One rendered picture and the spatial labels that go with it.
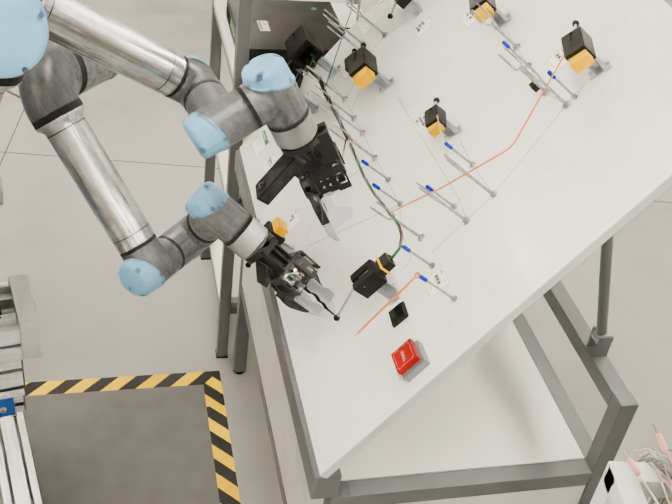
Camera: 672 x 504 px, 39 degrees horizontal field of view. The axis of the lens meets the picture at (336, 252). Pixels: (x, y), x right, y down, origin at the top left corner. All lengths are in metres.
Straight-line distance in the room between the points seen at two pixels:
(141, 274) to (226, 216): 0.19
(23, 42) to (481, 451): 1.24
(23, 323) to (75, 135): 0.34
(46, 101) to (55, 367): 1.67
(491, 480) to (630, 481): 0.83
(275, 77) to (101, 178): 0.41
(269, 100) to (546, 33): 0.70
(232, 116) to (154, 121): 3.06
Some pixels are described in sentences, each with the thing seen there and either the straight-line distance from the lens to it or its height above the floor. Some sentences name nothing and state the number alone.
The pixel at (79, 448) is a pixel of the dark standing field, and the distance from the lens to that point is 3.01.
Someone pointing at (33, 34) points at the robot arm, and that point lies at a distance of 1.31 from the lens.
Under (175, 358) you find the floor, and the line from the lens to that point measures 3.27.
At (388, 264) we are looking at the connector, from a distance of 1.80.
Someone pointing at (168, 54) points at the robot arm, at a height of 1.58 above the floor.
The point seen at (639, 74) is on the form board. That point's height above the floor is 1.59.
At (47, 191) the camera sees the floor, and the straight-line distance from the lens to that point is 4.07.
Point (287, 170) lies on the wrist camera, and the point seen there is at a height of 1.41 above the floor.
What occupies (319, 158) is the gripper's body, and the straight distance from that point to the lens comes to 1.61.
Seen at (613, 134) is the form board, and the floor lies 1.52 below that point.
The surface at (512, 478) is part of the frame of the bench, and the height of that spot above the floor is 0.80.
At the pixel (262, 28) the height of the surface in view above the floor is 1.13.
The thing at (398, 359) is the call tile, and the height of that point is 1.11.
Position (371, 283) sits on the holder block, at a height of 1.15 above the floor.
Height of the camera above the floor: 2.27
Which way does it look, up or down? 37 degrees down
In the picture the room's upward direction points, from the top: 9 degrees clockwise
